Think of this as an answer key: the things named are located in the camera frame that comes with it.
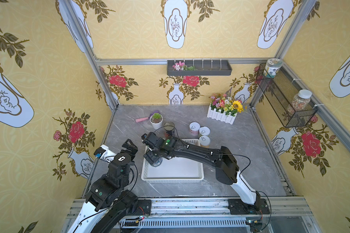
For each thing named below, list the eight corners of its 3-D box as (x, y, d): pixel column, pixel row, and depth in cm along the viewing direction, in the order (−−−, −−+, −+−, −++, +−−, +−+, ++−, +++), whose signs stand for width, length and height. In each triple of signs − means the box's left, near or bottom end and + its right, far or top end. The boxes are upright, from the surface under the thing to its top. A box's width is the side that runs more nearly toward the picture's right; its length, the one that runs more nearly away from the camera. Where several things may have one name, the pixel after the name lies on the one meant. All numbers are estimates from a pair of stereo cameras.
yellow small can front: (199, 149, 97) (200, 145, 93) (198, 140, 102) (199, 135, 97) (209, 149, 97) (211, 145, 93) (207, 140, 102) (209, 135, 97)
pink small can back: (189, 136, 104) (190, 131, 100) (188, 127, 110) (189, 122, 105) (199, 136, 104) (201, 131, 100) (198, 127, 110) (199, 122, 105)
